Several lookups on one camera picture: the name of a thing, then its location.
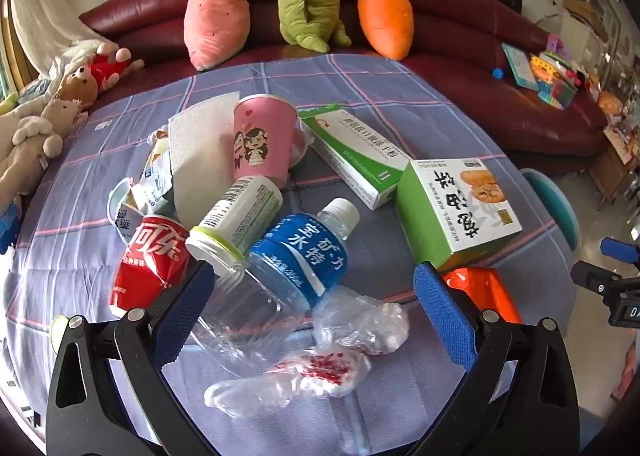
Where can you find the white paper towel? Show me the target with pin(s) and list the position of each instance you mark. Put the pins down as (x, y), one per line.
(200, 146)

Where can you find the red cola can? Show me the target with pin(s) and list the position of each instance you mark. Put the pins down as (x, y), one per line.
(150, 261)

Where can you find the pink paper cup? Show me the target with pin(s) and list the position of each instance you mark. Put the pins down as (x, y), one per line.
(262, 136)

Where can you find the orange plastic wrapper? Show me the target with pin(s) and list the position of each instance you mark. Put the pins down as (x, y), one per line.
(480, 286)

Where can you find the white and blue snack wrapper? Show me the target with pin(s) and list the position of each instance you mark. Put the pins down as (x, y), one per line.
(152, 181)

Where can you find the plaid purple tablecloth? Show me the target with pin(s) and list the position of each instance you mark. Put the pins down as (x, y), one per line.
(125, 146)

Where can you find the small blue ball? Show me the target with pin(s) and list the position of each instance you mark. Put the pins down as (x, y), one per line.
(497, 73)

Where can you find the blue label water bottle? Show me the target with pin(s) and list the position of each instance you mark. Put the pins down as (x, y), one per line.
(300, 256)

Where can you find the wooden side table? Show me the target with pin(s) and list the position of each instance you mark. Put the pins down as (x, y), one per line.
(617, 174)

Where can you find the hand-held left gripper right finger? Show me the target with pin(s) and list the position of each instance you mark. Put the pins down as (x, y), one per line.
(442, 316)

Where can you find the dark red leather sofa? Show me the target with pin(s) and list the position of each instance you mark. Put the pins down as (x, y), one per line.
(450, 66)

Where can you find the pile of colourful toys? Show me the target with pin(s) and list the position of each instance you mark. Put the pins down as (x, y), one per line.
(555, 79)

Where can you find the beige rabbit plush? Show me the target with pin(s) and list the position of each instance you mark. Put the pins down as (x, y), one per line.
(30, 141)

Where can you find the green walnut snack box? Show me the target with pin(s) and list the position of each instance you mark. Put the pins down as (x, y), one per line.
(450, 216)

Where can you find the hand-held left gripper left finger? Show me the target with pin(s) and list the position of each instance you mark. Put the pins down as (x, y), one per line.
(182, 313)

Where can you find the white cloth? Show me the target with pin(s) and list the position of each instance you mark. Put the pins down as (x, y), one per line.
(45, 11)

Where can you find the round green-rimmed lid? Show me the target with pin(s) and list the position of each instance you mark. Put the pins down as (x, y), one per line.
(57, 333)

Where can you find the plush toy in red clothes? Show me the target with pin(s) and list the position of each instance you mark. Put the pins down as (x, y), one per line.
(107, 67)

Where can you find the long green and white box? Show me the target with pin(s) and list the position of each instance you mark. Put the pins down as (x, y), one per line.
(360, 156)

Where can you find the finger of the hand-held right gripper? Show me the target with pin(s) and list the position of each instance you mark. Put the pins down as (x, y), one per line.
(620, 248)
(592, 278)

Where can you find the clear plastic bag red print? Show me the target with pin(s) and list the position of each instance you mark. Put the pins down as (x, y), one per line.
(325, 378)

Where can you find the light blue picture book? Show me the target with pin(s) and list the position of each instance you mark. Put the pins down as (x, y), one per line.
(520, 66)

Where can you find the white bottle with green cap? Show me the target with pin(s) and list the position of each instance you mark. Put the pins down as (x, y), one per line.
(240, 213)

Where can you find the brown teddy bear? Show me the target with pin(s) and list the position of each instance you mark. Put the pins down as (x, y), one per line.
(82, 85)

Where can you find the orange carrot plush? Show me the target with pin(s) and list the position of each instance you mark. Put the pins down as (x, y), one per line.
(385, 16)

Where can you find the teal plastic basin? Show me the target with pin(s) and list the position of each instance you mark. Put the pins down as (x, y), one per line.
(555, 206)

